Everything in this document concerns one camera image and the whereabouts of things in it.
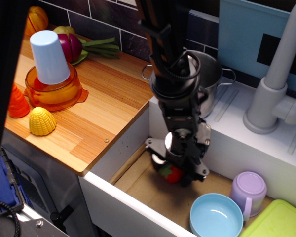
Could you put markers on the black metal gripper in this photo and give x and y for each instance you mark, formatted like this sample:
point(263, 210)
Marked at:
point(184, 153)

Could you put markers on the red toy strawberry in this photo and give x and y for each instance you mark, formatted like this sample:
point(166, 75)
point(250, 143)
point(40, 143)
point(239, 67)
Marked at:
point(170, 173)

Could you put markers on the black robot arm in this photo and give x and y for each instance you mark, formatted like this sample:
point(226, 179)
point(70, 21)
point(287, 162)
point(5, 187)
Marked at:
point(173, 81)

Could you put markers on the stainless steel pot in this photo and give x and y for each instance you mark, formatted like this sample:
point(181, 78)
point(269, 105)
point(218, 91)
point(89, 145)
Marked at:
point(209, 75)

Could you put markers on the light blue bowl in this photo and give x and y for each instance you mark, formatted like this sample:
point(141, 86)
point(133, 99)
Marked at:
point(215, 215)

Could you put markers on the lilac plastic mug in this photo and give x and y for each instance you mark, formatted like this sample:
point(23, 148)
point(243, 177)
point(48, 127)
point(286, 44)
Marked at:
point(248, 192)

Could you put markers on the wooden countertop board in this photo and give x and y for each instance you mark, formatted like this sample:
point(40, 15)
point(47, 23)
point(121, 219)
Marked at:
point(117, 97)

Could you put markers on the grey toy faucet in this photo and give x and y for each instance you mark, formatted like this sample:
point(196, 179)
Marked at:
point(270, 102)

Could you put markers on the lime green plastic lid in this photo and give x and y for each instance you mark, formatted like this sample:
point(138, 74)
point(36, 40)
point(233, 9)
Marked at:
point(277, 220)

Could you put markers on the dark oven door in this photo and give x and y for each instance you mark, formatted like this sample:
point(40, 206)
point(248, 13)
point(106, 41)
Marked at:
point(54, 192)

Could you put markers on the orange transparent bowl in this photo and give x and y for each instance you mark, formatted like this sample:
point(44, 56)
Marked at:
point(57, 97)

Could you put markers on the yellow toy corn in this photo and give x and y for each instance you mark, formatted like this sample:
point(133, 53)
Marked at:
point(41, 122)

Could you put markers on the green felt leaves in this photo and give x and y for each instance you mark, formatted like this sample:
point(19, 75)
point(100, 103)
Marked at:
point(102, 47)

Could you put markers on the light blue plastic cup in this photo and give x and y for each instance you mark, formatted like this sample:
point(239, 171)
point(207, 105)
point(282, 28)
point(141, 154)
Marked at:
point(50, 62)

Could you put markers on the purple toy onion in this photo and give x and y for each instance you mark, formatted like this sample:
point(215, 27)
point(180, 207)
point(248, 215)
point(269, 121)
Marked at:
point(71, 46)

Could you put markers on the light blue back panel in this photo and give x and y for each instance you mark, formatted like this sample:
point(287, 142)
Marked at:
point(249, 34)

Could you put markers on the orange toy carrot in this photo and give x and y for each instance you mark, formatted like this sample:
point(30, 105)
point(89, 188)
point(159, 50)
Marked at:
point(18, 106)

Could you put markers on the blue plastic clamp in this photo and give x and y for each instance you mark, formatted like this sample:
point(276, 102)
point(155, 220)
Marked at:
point(11, 192)

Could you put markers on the yellow-green toy pear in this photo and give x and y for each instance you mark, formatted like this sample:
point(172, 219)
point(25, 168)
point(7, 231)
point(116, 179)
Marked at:
point(64, 30)

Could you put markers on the orange toy pumpkin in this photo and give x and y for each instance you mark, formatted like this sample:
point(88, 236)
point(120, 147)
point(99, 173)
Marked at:
point(37, 20)

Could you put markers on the silver metal bracket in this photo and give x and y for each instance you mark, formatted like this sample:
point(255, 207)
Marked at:
point(28, 223)

